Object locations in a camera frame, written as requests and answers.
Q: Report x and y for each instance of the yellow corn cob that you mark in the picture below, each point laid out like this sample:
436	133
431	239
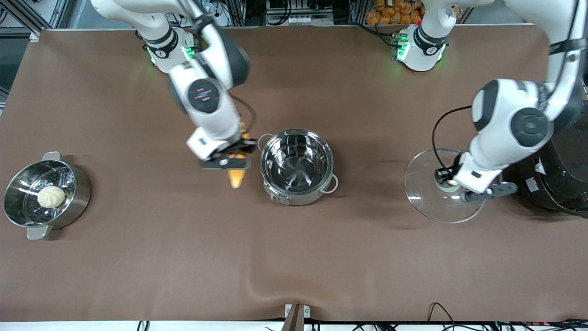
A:
236	178

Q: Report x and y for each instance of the glass pot lid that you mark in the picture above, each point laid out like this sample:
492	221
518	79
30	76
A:
427	193

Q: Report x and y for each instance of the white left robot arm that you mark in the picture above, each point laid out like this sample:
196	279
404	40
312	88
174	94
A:
519	124

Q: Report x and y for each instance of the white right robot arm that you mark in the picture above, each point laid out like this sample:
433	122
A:
206	96

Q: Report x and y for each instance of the stainless steel steamer pot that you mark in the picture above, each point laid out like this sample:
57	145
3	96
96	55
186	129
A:
76	193

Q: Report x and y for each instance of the black rice cooker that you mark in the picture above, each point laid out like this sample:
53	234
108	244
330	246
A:
565	184

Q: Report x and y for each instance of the brown table mat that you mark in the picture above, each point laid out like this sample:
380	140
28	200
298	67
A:
294	257

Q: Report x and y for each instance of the white power strip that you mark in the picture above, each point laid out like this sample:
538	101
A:
308	19

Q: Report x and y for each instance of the pile of bread rolls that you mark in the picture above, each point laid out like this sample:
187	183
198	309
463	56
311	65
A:
395	13

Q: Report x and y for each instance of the white steamed bun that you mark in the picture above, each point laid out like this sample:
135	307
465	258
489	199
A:
51	196

